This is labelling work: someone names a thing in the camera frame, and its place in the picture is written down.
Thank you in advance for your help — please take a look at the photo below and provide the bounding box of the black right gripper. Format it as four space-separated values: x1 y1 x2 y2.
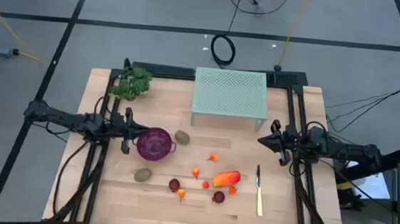
255 118 300 168

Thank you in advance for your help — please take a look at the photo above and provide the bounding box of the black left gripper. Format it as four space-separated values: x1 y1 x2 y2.
111 106 153 156

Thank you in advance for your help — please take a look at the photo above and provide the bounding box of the purple colander with handles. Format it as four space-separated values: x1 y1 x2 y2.
133 125 179 163

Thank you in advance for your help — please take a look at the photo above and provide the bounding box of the brown kiwi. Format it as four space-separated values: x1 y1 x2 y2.
173 129 191 146
133 166 153 184

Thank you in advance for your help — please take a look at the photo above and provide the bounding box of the knife with cream handle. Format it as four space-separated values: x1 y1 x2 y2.
252 164 267 217

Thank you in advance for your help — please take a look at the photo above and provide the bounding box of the orange red mango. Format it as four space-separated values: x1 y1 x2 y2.
211 168 242 190

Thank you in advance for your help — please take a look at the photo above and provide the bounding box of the dark red plum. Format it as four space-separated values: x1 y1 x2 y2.
212 190 226 205
168 178 181 193

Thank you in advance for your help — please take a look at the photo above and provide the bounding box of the green plant in white pot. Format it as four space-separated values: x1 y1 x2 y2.
108 64 153 103

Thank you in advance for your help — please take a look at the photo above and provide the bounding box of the pale green perforated shelf riser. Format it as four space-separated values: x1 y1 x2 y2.
190 66 272 133

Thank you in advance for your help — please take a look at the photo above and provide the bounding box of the black metal rig frame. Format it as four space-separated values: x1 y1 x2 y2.
41 52 361 224

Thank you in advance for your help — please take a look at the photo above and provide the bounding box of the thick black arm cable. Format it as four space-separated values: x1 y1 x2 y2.
51 138 91 222

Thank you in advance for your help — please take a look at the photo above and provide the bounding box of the coiled black floor cable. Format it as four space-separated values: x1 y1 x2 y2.
209 0 245 70

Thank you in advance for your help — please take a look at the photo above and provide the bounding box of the hanging yellow cable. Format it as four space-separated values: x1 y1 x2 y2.
273 0 312 73

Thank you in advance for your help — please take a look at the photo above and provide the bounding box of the yellow floor cable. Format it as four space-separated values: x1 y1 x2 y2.
0 0 46 61

